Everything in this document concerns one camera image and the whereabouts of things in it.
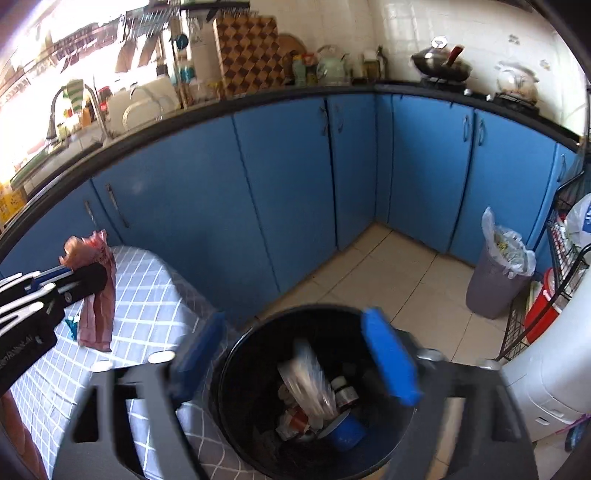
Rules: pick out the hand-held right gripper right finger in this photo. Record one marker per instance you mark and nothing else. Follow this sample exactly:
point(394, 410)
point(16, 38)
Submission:
point(392, 360)

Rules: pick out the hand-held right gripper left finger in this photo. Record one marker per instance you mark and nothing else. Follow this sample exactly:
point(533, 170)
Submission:
point(198, 357)

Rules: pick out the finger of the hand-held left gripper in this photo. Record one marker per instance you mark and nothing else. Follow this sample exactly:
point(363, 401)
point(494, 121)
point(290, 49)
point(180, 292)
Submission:
point(48, 279)
point(87, 280)

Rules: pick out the pink wrapper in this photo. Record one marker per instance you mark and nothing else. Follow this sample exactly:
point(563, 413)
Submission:
point(99, 318)

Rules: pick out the black trash bin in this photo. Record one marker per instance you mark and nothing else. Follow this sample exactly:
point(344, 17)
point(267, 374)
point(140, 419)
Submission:
point(249, 369)

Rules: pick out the person's left forearm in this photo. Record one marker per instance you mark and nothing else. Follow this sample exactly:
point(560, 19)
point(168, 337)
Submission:
point(18, 438)

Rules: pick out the blue round tub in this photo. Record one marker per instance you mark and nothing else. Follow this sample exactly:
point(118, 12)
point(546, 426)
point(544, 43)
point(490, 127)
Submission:
point(346, 428)

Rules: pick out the grey bin with plastic liner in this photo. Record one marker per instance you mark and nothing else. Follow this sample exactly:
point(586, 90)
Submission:
point(498, 281)

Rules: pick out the red container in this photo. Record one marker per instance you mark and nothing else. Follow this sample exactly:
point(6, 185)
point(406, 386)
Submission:
point(540, 304)

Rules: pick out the white appliance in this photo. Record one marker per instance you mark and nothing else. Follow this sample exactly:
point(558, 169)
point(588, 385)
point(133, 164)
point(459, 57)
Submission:
point(554, 369)

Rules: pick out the sink faucet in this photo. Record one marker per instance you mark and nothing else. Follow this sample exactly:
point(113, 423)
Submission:
point(53, 115)

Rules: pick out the white plastic jug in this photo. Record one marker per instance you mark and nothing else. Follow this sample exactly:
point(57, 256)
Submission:
point(143, 104)

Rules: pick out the blue kitchen cabinets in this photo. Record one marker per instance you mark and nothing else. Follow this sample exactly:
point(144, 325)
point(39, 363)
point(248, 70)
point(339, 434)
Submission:
point(286, 184)

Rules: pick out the black kitchen countertop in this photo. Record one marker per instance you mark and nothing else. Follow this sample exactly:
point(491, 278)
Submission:
point(184, 110)

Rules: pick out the white plastic bag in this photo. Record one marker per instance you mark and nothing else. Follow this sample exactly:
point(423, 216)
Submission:
point(581, 221)

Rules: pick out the checkered cutting board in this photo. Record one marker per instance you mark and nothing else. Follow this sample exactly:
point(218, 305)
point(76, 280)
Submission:
point(249, 50)

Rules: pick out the black wok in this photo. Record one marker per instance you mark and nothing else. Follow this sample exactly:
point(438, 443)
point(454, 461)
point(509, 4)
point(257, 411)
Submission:
point(441, 67)

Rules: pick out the pale green kettle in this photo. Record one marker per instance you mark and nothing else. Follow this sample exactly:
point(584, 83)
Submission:
point(331, 68)

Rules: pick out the glass pot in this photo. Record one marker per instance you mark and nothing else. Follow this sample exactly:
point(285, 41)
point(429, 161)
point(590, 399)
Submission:
point(517, 83)

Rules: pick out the round wooden board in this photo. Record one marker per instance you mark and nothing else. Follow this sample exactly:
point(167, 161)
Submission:
point(292, 48)

